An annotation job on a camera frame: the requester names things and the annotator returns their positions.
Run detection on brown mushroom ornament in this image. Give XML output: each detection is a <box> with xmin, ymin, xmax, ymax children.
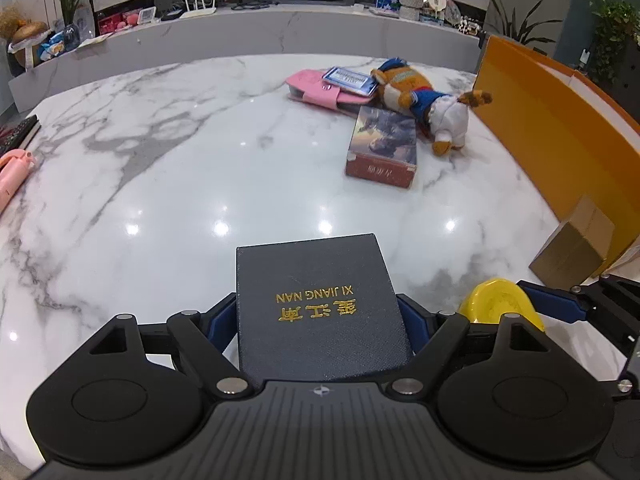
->
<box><xmin>7</xmin><ymin>22</ymin><xmax>48</xmax><ymax>68</ymax></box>

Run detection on pink selfie stick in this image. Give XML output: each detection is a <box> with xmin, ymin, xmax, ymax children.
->
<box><xmin>0</xmin><ymin>150</ymin><xmax>36</xmax><ymax>213</ymax></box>

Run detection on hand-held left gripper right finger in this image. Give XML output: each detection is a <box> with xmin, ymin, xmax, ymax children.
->
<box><xmin>385</xmin><ymin>294</ymin><xmax>548</xmax><ymax>402</ymax></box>

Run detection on dark textured gift box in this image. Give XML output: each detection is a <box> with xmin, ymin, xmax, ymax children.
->
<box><xmin>235</xmin><ymin>232</ymin><xmax>416</xmax><ymax>383</ymax></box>

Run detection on red picture card box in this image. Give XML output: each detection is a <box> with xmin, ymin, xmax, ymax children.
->
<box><xmin>345</xmin><ymin>106</ymin><xmax>418</xmax><ymax>190</ymax></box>

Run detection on orange cardboard storage box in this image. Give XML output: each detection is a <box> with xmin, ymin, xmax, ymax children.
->
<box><xmin>472</xmin><ymin>35</ymin><xmax>640</xmax><ymax>271</ymax></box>

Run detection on green vine plant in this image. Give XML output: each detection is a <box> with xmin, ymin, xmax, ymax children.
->
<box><xmin>585</xmin><ymin>0</ymin><xmax>640</xmax><ymax>86</ymax></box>

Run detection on brown bear plush blue outfit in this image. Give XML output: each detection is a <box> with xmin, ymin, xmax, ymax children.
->
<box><xmin>370</xmin><ymin>57</ymin><xmax>493</xmax><ymax>157</ymax></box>

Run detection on pink toy box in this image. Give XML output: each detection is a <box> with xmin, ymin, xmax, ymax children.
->
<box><xmin>97</xmin><ymin>10</ymin><xmax>141</xmax><ymax>36</ymax></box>

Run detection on small brown cardboard box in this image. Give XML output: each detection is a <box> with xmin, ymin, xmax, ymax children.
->
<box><xmin>529</xmin><ymin>195</ymin><xmax>616</xmax><ymax>291</ymax></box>

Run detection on pink leather wallet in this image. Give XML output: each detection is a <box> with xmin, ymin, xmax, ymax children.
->
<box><xmin>286</xmin><ymin>70</ymin><xmax>378</xmax><ymax>111</ymax></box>

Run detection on blue snack bags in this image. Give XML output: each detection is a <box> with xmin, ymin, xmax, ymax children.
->
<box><xmin>40</xmin><ymin>30</ymin><xmax>76</xmax><ymax>58</ymax></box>

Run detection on dried flower bunch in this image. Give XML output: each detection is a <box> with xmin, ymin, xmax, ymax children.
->
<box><xmin>0</xmin><ymin>5</ymin><xmax>31</xmax><ymax>36</ymax></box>

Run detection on marble television console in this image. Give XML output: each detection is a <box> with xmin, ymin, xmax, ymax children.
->
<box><xmin>7</xmin><ymin>2</ymin><xmax>483</xmax><ymax>113</ymax></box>

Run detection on yellow round plastic case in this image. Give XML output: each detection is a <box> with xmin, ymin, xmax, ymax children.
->
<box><xmin>459</xmin><ymin>277</ymin><xmax>546</xmax><ymax>333</ymax></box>

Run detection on blue card tag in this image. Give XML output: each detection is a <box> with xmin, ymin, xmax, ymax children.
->
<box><xmin>322</xmin><ymin>66</ymin><xmax>378</xmax><ymax>98</ymax></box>

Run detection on long-leaf potted plant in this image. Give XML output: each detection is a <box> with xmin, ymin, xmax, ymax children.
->
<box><xmin>485</xmin><ymin>0</ymin><xmax>563</xmax><ymax>46</ymax></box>

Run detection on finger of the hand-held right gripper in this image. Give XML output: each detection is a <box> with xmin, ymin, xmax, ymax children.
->
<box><xmin>550</xmin><ymin>332</ymin><xmax>640</xmax><ymax>398</ymax></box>
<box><xmin>517</xmin><ymin>272</ymin><xmax>640</xmax><ymax>346</ymax></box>

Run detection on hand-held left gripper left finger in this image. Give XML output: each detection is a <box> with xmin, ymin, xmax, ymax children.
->
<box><xmin>89</xmin><ymin>294</ymin><xmax>251</xmax><ymax>398</ymax></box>

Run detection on black keyboard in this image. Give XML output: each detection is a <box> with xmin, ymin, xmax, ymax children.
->
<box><xmin>0</xmin><ymin>114</ymin><xmax>41</xmax><ymax>156</ymax></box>

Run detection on white router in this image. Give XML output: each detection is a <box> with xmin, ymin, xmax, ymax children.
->
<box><xmin>179</xmin><ymin>0</ymin><xmax>218</xmax><ymax>20</ymax></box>

